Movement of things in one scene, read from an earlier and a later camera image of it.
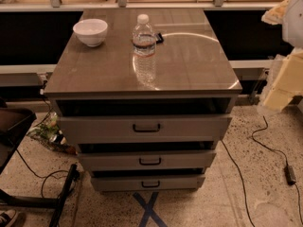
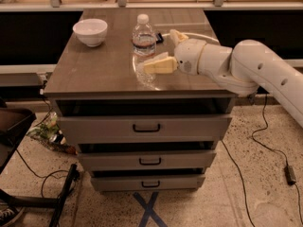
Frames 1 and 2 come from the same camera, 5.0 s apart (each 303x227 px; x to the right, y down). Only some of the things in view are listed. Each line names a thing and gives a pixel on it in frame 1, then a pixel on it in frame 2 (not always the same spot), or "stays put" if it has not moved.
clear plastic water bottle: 144,54 stays put
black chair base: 14,125 stays put
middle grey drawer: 115,160 stays put
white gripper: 294,24 -> 187,56
